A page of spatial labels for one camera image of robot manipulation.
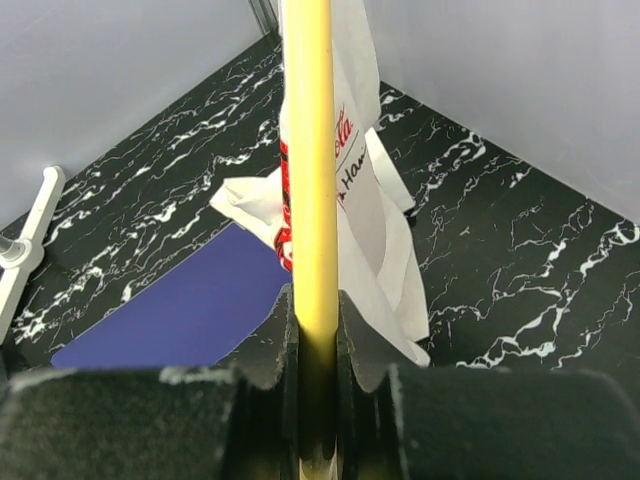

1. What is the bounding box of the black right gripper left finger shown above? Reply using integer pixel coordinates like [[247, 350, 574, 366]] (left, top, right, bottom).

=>
[[1, 286, 299, 479]]

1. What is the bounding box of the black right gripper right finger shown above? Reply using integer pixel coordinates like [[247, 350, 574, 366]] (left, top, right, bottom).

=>
[[337, 293, 639, 479]]

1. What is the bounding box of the white t shirt red print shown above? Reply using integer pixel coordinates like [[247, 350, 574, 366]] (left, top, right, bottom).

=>
[[210, 1, 430, 366]]

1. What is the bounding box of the yellow plastic hanger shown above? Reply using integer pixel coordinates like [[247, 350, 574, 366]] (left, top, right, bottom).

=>
[[282, 1, 338, 479]]

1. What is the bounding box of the metal clothes rack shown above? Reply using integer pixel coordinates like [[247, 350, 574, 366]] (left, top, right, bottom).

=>
[[1, 166, 66, 343]]

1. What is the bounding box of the blue ring binder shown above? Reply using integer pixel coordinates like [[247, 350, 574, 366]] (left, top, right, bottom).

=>
[[51, 224, 291, 368]]

